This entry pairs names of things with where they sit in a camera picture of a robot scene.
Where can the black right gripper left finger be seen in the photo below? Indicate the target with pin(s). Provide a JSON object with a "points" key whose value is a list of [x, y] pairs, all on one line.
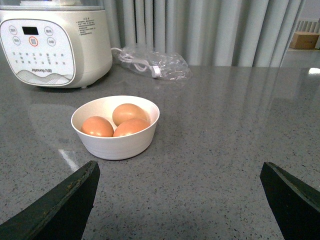
{"points": [[60, 214]]}

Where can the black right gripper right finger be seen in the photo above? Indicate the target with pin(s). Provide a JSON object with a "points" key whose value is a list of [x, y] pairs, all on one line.
{"points": [[294, 204]]}

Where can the brown egg front left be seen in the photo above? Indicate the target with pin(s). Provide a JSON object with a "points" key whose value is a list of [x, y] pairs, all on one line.
{"points": [[97, 126]]}

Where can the brown egg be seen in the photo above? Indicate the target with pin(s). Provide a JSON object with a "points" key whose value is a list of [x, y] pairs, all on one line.
{"points": [[97, 126], [127, 111], [130, 127]]}

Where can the brown egg front right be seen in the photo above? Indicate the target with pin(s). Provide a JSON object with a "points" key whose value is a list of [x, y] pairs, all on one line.
{"points": [[130, 127]]}

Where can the brown egg at back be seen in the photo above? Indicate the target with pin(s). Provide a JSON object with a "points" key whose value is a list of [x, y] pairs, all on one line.
{"points": [[127, 111]]}

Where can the brown cardboard box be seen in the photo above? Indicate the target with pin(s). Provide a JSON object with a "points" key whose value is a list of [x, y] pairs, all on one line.
{"points": [[303, 40]]}

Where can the white round bowl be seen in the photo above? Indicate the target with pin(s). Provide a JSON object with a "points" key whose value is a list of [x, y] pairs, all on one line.
{"points": [[115, 148]]}

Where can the white Joyoung cooker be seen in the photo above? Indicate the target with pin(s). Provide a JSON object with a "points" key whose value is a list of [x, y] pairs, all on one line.
{"points": [[56, 43]]}

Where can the clear plastic bag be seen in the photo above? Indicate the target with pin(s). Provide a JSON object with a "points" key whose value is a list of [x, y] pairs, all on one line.
{"points": [[145, 60]]}

